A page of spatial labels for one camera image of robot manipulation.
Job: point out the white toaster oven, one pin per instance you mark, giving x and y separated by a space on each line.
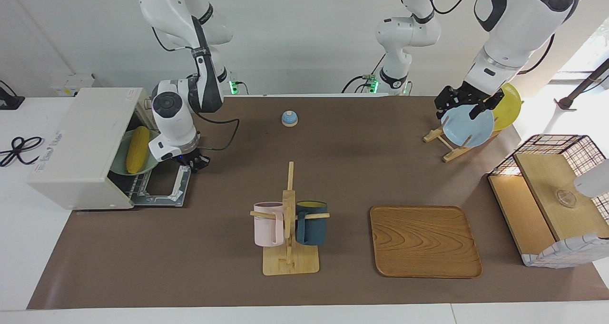
81 148

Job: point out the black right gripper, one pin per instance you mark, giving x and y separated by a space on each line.
192 159

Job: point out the small blue bell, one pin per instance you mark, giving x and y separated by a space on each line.
289 119

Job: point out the light blue plate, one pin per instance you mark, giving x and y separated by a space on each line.
468 129

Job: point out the brown table mat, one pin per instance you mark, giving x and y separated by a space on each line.
214 257

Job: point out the wooden plate rack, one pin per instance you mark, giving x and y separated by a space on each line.
449 153

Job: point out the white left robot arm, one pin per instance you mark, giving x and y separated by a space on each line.
516 29

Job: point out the black clamp device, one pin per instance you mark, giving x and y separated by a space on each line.
9 101

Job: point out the yellow corn cob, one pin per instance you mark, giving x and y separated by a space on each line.
138 150

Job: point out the brown wooden tray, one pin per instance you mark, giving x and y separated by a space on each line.
423 240

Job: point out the wooden mug rack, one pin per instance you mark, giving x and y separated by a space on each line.
289 262

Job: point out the dark teal mug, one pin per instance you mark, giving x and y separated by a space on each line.
314 229

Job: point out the small clear glass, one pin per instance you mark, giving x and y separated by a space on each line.
566 199

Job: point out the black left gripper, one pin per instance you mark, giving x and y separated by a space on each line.
470 96

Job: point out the pale green plate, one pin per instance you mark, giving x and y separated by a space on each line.
119 164

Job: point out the pink mug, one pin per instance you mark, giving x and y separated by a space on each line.
266 226

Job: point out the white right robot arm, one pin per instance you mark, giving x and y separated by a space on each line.
173 114

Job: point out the black stand pole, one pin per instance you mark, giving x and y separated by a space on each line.
585 83

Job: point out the yellow plate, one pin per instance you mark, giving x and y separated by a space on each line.
509 107

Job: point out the glass oven door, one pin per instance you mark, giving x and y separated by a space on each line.
157 201

